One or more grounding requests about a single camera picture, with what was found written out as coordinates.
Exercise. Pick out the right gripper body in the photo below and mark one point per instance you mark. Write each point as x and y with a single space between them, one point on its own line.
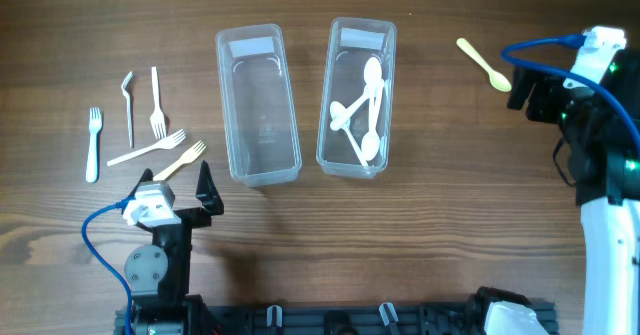
542 101

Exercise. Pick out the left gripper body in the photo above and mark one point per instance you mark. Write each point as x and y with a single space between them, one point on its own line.
187 214

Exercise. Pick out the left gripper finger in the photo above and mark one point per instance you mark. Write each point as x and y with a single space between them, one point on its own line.
206 191
146 176

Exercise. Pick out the yellow plastic spoon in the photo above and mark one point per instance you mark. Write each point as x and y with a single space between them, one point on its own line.
496 79

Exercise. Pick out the white spoon vertical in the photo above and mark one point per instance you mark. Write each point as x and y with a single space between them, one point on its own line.
372 72

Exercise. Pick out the white spoon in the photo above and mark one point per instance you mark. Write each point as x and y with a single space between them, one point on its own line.
345 114
336 110
371 140

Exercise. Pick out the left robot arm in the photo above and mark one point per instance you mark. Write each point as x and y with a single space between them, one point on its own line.
159 273

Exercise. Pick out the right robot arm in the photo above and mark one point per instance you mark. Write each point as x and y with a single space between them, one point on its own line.
603 169

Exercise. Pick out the left clear plastic container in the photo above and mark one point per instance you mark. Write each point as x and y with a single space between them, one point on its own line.
260 124

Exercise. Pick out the clear plastic container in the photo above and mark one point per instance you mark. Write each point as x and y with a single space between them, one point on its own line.
260 124
352 42

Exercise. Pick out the right clear plastic container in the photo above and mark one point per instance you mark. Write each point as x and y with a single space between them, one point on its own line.
352 42

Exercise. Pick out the white fork diagonal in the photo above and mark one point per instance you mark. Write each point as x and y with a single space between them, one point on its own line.
167 143

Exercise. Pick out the cream plastic fork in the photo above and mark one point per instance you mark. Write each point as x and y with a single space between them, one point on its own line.
189 156

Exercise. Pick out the white fork upright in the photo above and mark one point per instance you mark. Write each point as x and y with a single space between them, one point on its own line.
157 118

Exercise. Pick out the small white fork far left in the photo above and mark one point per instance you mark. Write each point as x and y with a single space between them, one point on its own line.
94 126

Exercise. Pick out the bent white plastic fork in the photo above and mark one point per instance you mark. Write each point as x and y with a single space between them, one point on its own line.
127 96

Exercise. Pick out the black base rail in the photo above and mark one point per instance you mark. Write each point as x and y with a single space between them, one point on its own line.
426 318

